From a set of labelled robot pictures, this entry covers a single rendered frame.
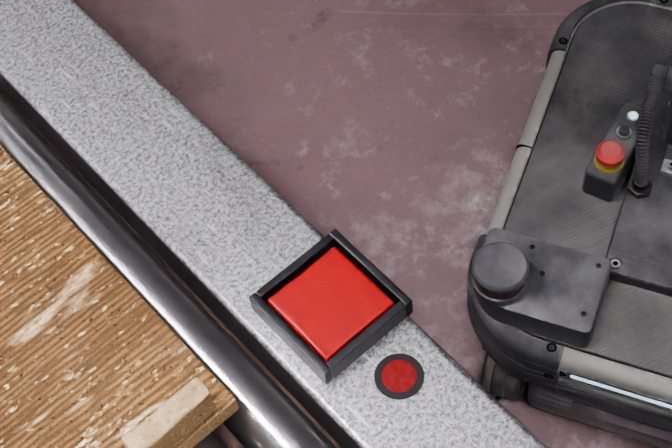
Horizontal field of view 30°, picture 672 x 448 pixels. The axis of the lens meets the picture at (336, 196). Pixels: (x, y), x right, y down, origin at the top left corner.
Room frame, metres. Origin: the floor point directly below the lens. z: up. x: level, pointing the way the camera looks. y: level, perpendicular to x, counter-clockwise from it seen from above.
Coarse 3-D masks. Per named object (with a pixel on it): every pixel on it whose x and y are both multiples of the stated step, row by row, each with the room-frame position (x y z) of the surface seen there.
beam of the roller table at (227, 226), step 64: (0, 0) 0.71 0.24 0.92; (64, 0) 0.70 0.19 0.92; (0, 64) 0.64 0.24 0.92; (64, 64) 0.63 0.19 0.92; (128, 64) 0.62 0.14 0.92; (64, 128) 0.57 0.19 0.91; (128, 128) 0.56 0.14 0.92; (192, 128) 0.55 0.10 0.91; (128, 192) 0.51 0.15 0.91; (192, 192) 0.50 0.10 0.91; (256, 192) 0.49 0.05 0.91; (192, 256) 0.45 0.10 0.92; (256, 256) 0.44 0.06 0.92; (256, 320) 0.39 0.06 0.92; (320, 384) 0.34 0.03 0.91; (448, 384) 0.32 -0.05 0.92
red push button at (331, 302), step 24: (312, 264) 0.42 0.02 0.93; (336, 264) 0.41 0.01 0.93; (288, 288) 0.40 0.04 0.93; (312, 288) 0.40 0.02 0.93; (336, 288) 0.40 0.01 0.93; (360, 288) 0.39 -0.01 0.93; (288, 312) 0.38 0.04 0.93; (312, 312) 0.38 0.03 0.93; (336, 312) 0.38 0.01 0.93; (360, 312) 0.38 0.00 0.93; (384, 312) 0.38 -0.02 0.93; (312, 336) 0.36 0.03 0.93; (336, 336) 0.36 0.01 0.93
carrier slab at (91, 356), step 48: (0, 192) 0.51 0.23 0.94; (0, 240) 0.47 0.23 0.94; (48, 240) 0.46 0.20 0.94; (0, 288) 0.43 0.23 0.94; (48, 288) 0.42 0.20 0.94; (96, 288) 0.42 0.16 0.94; (0, 336) 0.39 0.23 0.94; (48, 336) 0.39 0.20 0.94; (96, 336) 0.38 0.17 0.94; (144, 336) 0.38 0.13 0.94; (0, 384) 0.36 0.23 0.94; (48, 384) 0.35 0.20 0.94; (96, 384) 0.35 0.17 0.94; (144, 384) 0.34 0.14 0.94; (0, 432) 0.33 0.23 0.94; (48, 432) 0.32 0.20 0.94; (96, 432) 0.32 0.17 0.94; (192, 432) 0.31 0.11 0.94
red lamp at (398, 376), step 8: (400, 360) 0.35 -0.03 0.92; (384, 368) 0.34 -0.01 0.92; (392, 368) 0.34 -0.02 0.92; (400, 368) 0.34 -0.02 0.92; (408, 368) 0.34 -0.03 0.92; (384, 376) 0.34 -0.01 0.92; (392, 376) 0.34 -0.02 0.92; (400, 376) 0.33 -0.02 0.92; (408, 376) 0.33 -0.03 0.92; (416, 376) 0.33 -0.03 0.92; (384, 384) 0.33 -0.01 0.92; (392, 384) 0.33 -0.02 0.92; (400, 384) 0.33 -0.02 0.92; (408, 384) 0.33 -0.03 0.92
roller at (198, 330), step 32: (0, 96) 0.61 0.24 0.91; (0, 128) 0.58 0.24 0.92; (32, 128) 0.58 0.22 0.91; (32, 160) 0.54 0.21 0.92; (64, 192) 0.51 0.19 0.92; (96, 224) 0.48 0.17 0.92; (128, 256) 0.45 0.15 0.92; (160, 288) 0.42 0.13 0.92; (192, 320) 0.39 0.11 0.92; (224, 352) 0.37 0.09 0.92; (224, 384) 0.34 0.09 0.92; (256, 384) 0.34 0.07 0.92; (256, 416) 0.32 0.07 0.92; (288, 416) 0.32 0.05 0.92
